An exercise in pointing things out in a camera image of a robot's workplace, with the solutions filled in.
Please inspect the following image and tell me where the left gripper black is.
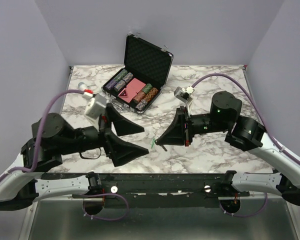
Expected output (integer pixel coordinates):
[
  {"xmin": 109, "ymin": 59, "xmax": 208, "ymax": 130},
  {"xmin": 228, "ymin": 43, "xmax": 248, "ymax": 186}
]
[{"xmin": 60, "ymin": 103, "xmax": 152, "ymax": 166}]

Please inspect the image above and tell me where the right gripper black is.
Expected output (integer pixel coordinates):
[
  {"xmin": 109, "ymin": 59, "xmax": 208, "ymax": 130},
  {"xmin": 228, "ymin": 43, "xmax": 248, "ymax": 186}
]
[{"xmin": 157, "ymin": 105, "xmax": 230, "ymax": 146}]

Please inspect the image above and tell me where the green key tag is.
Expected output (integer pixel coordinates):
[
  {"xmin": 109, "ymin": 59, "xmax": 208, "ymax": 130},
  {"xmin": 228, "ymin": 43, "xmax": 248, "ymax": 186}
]
[{"xmin": 150, "ymin": 137, "xmax": 156, "ymax": 149}]

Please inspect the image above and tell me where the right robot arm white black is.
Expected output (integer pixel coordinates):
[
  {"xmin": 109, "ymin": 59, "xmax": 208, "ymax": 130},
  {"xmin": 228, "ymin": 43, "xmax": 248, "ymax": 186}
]
[{"xmin": 155, "ymin": 91, "xmax": 300, "ymax": 206}]

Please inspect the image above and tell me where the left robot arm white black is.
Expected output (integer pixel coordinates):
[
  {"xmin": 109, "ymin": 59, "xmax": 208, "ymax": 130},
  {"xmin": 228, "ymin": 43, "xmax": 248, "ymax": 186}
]
[{"xmin": 0, "ymin": 103, "xmax": 149, "ymax": 211}]

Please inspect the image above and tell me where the red playing card deck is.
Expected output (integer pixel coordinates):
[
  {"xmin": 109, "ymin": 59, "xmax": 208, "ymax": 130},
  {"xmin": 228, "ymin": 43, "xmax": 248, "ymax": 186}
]
[{"xmin": 117, "ymin": 78, "xmax": 146, "ymax": 103}]

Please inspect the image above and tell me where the orange poker chip row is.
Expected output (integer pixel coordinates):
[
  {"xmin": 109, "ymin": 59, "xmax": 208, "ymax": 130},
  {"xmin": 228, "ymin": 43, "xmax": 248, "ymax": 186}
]
[{"xmin": 132, "ymin": 83, "xmax": 159, "ymax": 111}]

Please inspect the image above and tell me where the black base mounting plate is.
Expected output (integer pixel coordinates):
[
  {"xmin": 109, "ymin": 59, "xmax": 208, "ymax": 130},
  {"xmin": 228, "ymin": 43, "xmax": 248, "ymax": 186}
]
[{"xmin": 41, "ymin": 171, "xmax": 253, "ymax": 209}]

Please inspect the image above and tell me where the purple poker chip row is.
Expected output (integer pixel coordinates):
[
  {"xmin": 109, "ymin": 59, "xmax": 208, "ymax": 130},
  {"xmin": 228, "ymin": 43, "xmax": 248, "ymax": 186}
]
[{"xmin": 105, "ymin": 79, "xmax": 120, "ymax": 91}]

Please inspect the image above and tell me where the green poker chip row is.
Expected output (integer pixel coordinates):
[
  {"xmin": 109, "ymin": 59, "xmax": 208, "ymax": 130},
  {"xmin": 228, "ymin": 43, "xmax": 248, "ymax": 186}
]
[{"xmin": 114, "ymin": 69, "xmax": 133, "ymax": 83}]

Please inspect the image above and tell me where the black poker chip case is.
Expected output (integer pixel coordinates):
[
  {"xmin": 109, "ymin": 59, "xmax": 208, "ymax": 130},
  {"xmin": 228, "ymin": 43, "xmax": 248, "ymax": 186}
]
[{"xmin": 101, "ymin": 33, "xmax": 174, "ymax": 114}]

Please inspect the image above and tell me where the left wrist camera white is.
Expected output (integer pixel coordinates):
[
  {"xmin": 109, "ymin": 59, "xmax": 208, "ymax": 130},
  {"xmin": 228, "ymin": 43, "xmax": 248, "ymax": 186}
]
[{"xmin": 83, "ymin": 89, "xmax": 107, "ymax": 130}]

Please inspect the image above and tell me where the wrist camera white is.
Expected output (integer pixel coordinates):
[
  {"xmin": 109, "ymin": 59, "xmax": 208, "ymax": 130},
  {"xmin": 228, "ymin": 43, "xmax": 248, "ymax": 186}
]
[
  {"xmin": 174, "ymin": 86, "xmax": 195, "ymax": 115},
  {"xmin": 83, "ymin": 89, "xmax": 107, "ymax": 130}
]

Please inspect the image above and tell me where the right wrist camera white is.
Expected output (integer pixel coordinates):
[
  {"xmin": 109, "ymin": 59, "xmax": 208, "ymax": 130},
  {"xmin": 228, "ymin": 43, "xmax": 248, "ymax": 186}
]
[{"xmin": 174, "ymin": 86, "xmax": 195, "ymax": 115}]

